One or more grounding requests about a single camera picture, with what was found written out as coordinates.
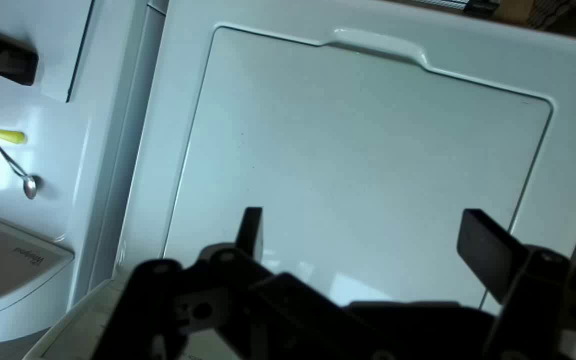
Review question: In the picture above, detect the white clothes dryer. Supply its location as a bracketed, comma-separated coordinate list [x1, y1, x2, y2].
[0, 0, 151, 349]

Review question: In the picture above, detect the white washer lid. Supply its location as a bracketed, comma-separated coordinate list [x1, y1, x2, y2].
[161, 22, 557, 312]

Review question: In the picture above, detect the metal spoon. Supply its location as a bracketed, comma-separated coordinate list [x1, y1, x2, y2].
[0, 136, 45, 203]

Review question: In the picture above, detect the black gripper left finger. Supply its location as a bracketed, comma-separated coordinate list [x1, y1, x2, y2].
[91, 206, 385, 360]

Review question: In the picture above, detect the white top-load washing machine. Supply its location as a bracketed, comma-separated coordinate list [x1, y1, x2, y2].
[25, 0, 576, 360]

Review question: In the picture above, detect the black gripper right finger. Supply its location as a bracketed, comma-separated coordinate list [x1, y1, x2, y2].
[457, 209, 576, 360]

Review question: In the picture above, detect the grey dryer top panel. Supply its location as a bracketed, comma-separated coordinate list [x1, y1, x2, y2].
[0, 0, 96, 106]

